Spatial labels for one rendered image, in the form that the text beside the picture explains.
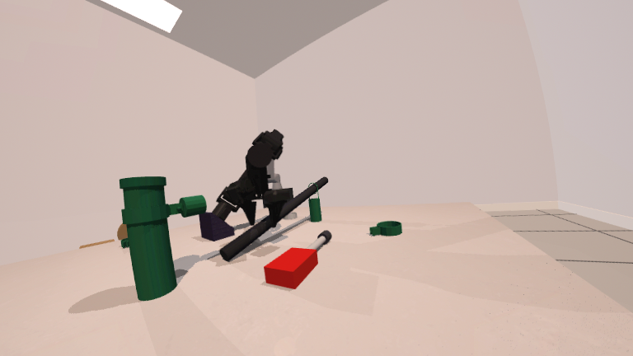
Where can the green post with cap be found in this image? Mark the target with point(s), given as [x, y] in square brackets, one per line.
[149, 242]

